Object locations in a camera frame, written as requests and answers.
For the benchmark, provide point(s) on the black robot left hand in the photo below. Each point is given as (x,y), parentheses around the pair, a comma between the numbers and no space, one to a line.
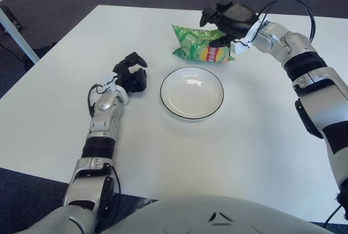
(136,81)

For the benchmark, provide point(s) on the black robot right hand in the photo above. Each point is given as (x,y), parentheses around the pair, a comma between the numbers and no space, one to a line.
(236,19)

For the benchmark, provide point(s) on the green potato chips bag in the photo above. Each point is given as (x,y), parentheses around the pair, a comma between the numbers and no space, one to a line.
(190,43)

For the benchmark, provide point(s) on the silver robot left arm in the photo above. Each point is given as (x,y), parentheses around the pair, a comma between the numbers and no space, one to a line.
(103,114)

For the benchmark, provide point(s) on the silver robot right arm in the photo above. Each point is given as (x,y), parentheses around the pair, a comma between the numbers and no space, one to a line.
(312,87)

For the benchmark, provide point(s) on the white plate with black rim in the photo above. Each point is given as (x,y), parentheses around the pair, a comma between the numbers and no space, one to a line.
(191,95)

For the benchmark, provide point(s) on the white table leg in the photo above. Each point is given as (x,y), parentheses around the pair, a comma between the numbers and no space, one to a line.
(19,38)

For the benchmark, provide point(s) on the black box on floor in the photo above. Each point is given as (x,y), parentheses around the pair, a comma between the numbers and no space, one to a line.
(11,16)

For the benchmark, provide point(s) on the grey robot torso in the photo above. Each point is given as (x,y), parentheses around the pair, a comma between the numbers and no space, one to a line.
(217,217)

